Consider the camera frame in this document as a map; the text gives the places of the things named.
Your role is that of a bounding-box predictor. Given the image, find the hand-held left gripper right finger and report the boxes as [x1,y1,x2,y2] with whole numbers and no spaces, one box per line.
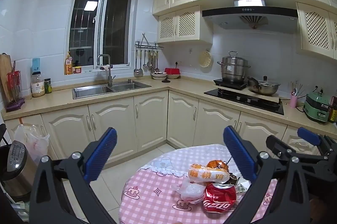
[223,125,311,224]

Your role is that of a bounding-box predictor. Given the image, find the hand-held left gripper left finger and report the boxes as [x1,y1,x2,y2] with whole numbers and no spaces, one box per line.
[28,127,118,224]

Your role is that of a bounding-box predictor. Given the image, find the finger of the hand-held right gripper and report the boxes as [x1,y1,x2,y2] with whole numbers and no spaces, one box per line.
[265,135,327,162]
[297,127,327,151]

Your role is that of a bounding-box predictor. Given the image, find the dark wrapper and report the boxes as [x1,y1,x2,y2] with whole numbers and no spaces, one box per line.
[226,173,241,186]

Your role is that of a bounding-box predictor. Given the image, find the green white small wrapper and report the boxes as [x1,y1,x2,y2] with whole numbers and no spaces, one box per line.
[235,180,251,193]

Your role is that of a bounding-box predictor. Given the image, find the white orange snack packet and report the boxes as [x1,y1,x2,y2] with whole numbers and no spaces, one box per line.
[187,163,229,185]

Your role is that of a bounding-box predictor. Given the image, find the crushed red soda can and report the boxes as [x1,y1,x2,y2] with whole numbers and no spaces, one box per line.
[202,182,237,213]

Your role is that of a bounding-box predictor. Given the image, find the white plastic bag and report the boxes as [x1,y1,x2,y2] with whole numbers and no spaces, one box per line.
[172,178,206,204]

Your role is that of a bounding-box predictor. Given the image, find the green electric cooker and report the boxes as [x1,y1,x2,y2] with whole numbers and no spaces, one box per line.
[303,91,332,125]

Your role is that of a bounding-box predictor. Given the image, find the cream lower cabinets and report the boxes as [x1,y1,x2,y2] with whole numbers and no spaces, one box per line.
[4,90,337,169]

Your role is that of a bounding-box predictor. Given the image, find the dark sauce bottle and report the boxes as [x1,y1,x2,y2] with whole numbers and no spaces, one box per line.
[328,96,337,124]

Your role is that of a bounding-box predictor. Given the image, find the bundle of chopsticks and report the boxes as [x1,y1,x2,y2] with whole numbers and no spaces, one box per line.
[290,81,306,97]

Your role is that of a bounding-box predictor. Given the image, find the black gas stove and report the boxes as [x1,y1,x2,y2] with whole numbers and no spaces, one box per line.
[204,89,285,115]

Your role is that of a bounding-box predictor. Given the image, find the steel double sink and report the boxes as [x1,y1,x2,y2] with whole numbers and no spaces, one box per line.
[72,79,152,100]

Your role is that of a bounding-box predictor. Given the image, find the clear hanging plastic bag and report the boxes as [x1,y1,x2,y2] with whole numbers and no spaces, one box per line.
[13,123,50,164]

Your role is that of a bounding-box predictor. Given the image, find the black induction cooker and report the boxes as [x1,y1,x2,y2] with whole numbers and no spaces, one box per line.
[213,78,248,90]

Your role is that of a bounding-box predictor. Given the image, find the round table with pink checkered cloth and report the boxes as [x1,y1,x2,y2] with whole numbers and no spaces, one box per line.
[118,144,279,224]

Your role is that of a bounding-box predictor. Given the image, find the steel kitchen faucet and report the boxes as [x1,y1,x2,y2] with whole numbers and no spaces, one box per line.
[97,54,116,86]

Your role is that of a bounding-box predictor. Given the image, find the steel electric cooker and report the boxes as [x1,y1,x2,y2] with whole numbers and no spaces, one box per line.
[0,140,37,198]

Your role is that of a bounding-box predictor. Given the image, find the steel steamer pot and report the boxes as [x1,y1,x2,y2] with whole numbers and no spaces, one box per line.
[217,51,251,83]

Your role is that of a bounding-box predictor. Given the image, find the row of hanging utensils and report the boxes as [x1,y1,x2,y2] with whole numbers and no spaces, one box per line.
[133,50,160,77]

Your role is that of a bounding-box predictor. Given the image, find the jar with beige contents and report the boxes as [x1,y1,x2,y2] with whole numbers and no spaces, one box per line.
[31,71,45,98]

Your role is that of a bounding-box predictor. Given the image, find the yellow dish soap bottle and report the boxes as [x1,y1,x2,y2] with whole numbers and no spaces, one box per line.
[65,52,73,75]

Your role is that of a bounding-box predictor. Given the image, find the red rack with purple base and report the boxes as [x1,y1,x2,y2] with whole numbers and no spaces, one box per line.
[6,61,26,112]

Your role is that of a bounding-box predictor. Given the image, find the cream round strainer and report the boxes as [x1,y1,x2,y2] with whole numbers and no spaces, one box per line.
[199,50,213,68]

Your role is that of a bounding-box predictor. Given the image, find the large lattice door cabinet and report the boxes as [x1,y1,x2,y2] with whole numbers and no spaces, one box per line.
[296,2,337,60]

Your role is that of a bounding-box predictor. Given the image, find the red bowl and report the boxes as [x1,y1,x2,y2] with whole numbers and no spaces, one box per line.
[165,68,181,79]

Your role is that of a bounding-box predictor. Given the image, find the wooden cutting board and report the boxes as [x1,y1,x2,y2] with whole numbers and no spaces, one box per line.
[0,53,16,102]

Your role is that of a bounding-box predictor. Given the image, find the sliding window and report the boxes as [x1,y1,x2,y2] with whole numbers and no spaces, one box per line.
[69,0,135,73]

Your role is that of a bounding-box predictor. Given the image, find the range hood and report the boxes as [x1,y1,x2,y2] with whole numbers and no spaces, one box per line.
[202,0,299,34]

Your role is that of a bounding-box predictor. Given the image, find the small lattice door cabinet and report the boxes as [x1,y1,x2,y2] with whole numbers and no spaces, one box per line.
[157,5,213,44]

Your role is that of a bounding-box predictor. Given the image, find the black wall utensil rack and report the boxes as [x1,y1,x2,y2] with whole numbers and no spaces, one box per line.
[135,41,164,51]

